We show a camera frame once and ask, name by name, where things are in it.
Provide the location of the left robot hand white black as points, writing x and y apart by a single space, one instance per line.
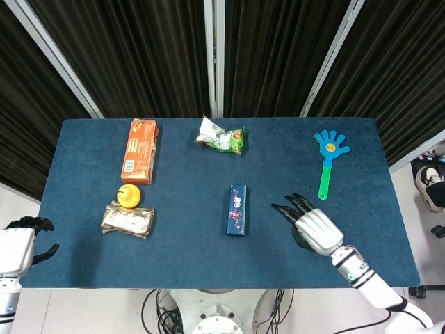
15 248

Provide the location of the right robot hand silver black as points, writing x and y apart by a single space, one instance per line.
318 229

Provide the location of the blue rectangular box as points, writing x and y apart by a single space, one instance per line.
237 212

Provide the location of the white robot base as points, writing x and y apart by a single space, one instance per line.
217 309

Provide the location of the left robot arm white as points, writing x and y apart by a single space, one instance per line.
7 299

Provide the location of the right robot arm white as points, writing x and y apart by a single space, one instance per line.
373 288

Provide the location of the blue hand clapper toy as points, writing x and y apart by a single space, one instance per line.
331 148

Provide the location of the silver foil snack packet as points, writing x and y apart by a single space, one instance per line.
127 221

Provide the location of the black caster wheel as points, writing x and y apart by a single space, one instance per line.
416 292

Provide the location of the white black sneaker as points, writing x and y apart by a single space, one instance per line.
429 184

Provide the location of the yellow pear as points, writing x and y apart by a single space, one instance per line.
128 197

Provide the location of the blue felt table mat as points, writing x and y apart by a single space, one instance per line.
194 257

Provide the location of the green crumpled snack bag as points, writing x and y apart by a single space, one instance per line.
226 139

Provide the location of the orange cardboard carton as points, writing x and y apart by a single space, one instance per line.
139 153

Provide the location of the black folding partition screen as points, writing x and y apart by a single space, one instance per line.
139 52

